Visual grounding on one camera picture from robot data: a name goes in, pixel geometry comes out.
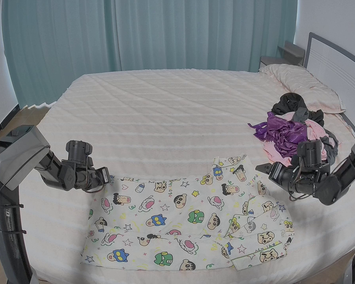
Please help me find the dark grey garment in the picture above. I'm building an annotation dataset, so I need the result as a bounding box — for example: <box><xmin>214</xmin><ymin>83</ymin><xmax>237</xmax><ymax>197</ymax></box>
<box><xmin>293</xmin><ymin>107</ymin><xmax>339</xmax><ymax>167</ymax></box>

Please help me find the white printed pyjama top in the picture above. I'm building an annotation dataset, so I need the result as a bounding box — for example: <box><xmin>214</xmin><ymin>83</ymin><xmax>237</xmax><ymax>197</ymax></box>
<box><xmin>81</xmin><ymin>154</ymin><xmax>295</xmax><ymax>272</ymax></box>

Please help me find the pink garment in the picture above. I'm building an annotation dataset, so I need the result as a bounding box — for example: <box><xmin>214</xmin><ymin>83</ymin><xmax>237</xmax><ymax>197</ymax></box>
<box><xmin>263</xmin><ymin>112</ymin><xmax>332</xmax><ymax>164</ymax></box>

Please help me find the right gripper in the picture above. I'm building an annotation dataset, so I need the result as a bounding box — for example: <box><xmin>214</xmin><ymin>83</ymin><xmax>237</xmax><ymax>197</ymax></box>
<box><xmin>255</xmin><ymin>162</ymin><xmax>300</xmax><ymax>192</ymax></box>

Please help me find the cream pillow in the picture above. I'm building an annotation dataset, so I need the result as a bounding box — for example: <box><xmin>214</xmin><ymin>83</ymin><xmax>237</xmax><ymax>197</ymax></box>
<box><xmin>259</xmin><ymin>64</ymin><xmax>347</xmax><ymax>115</ymax></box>

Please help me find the grey bedside table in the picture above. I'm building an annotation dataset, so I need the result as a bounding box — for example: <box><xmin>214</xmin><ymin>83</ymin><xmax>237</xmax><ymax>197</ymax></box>
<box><xmin>260</xmin><ymin>41</ymin><xmax>306</xmax><ymax>68</ymax></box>

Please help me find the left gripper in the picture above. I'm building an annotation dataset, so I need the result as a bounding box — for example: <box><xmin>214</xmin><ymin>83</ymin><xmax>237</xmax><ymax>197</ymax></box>
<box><xmin>87</xmin><ymin>166</ymin><xmax>112</xmax><ymax>189</ymax></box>

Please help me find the purple satin garment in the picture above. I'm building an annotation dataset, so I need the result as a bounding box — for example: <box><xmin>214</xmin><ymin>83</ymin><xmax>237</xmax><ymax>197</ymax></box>
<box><xmin>248</xmin><ymin>113</ymin><xmax>314</xmax><ymax>159</ymax></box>

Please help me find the blue-green curtain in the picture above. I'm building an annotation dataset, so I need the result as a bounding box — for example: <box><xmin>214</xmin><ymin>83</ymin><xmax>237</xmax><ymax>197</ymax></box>
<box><xmin>1</xmin><ymin>0</ymin><xmax>123</xmax><ymax>107</ymax></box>
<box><xmin>112</xmin><ymin>0</ymin><xmax>299</xmax><ymax>72</ymax></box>

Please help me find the black garment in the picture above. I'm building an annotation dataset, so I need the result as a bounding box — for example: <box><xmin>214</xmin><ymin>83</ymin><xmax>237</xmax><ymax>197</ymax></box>
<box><xmin>272</xmin><ymin>92</ymin><xmax>307</xmax><ymax>115</ymax></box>

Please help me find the bed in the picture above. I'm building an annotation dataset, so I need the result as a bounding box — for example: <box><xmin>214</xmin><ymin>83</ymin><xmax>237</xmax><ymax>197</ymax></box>
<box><xmin>16</xmin><ymin>32</ymin><xmax>355</xmax><ymax>284</ymax></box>

